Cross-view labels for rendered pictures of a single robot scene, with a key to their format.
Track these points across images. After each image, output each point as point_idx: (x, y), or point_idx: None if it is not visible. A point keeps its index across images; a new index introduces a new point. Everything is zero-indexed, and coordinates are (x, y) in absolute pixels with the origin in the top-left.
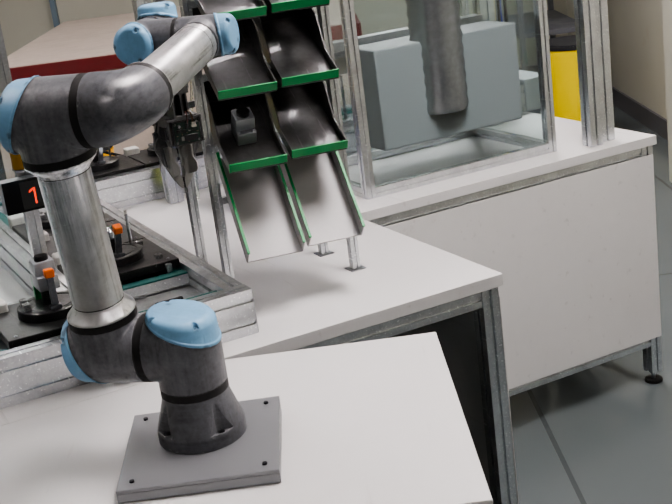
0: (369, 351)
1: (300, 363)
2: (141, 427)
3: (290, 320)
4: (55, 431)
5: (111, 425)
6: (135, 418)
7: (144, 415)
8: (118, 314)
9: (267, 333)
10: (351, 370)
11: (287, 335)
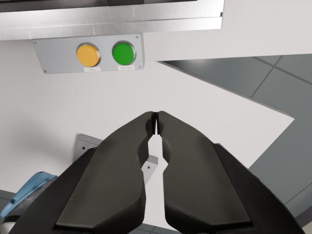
0: (243, 119)
1: (199, 107)
2: (81, 153)
3: (247, 14)
4: (29, 102)
5: (66, 116)
6: (77, 143)
7: (83, 143)
8: None
9: (213, 32)
10: (216, 136)
11: (222, 51)
